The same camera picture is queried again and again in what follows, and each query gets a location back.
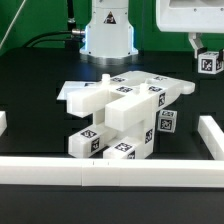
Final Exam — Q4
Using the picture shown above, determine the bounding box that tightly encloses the white chair seat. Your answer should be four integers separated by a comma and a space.
93, 76, 158, 159

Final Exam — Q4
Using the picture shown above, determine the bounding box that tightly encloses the white chair back frame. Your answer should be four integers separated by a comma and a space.
67, 71, 195, 131

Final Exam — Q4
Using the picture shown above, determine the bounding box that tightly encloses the white tagged cube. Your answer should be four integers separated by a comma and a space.
198, 51, 224, 74
157, 110, 177, 133

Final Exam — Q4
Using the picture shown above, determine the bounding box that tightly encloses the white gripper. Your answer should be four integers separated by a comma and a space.
156, 0, 224, 61

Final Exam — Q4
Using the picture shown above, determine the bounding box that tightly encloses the black vertical pole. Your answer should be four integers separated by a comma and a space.
66, 0, 76, 30

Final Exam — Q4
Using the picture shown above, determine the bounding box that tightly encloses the white U-shaped obstacle wall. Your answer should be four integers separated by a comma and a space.
0, 111, 224, 187

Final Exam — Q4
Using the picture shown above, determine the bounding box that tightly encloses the thin white cable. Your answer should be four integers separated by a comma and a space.
0, 0, 28, 51

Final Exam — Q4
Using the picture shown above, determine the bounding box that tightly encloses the black cable with connector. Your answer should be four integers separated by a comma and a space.
23, 28, 87, 48

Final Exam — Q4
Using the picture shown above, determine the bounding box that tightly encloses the white marker base plate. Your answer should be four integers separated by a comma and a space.
57, 81, 101, 100

